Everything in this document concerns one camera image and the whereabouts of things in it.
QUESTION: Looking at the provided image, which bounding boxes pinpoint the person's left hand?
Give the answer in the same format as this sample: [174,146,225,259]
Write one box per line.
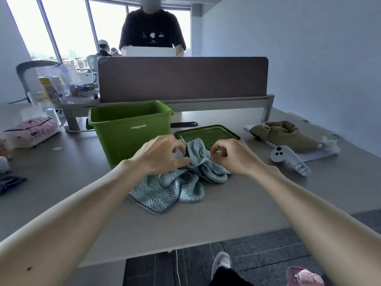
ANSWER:
[129,134,192,177]

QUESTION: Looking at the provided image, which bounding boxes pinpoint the person's right hand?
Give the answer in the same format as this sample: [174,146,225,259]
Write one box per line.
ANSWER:
[210,139,266,177]

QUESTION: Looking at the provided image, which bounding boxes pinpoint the green plastic storage box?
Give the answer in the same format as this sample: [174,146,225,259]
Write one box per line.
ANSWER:
[86,100,174,166]

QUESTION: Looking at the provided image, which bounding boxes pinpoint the person's left forearm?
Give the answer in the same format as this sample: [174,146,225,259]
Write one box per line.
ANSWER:
[0,160,140,286]

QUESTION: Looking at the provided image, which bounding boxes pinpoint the person's right forearm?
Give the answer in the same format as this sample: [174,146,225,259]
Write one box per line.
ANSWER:
[253,165,381,286]

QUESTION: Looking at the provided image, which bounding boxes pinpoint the clear plastic organizer box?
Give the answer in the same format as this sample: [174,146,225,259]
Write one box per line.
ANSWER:
[35,65,100,99]

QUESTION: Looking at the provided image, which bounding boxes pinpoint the person's black trousers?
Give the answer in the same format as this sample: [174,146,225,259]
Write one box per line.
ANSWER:
[210,266,254,286]

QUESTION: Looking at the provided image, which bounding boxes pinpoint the green flat plastic lid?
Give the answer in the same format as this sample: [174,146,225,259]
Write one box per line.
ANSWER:
[173,124,241,151]

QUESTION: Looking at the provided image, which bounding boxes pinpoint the white controller with label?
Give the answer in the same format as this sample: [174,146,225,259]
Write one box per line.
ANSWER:
[270,145,311,177]

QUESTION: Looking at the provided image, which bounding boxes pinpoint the olive cloth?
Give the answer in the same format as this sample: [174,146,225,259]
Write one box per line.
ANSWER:
[249,121,323,154]

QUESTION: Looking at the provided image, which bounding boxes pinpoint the grey desk riser shelf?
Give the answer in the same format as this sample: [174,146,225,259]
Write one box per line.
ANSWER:
[59,94,275,131]

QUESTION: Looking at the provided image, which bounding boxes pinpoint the brown desk divider panel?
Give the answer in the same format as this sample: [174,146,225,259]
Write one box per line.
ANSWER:
[97,56,269,104]

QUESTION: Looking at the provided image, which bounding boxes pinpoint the crumpled white tissue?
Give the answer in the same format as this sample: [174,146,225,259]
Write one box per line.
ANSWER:
[321,136,341,154]

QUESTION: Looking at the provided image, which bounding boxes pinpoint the grey sneaker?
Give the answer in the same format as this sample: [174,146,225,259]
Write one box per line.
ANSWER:
[211,251,232,280]

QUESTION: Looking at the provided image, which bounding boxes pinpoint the white power cube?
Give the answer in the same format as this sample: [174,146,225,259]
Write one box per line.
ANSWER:
[44,108,67,127]

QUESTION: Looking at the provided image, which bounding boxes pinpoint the white mesh chair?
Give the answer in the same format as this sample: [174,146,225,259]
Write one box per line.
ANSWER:
[86,54,100,84]

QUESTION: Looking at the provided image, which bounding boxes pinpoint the pink tissue pack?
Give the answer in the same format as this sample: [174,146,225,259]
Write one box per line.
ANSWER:
[2,117,62,149]

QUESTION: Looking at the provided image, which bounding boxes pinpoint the yellow wipes canister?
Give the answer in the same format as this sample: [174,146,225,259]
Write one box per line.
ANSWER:
[38,75,62,103]

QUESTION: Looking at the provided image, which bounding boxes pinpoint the glass jar white lid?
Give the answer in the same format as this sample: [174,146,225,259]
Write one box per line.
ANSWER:
[27,91,48,108]

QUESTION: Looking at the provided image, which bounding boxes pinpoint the blue foil wrapper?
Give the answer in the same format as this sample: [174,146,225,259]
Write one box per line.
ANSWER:
[0,175,29,195]

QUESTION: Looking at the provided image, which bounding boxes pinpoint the large glass window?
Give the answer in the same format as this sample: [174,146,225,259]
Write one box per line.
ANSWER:
[6,0,191,62]

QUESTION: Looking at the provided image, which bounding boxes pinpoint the grey office chair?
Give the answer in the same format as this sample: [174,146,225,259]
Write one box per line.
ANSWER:
[15,60,65,103]

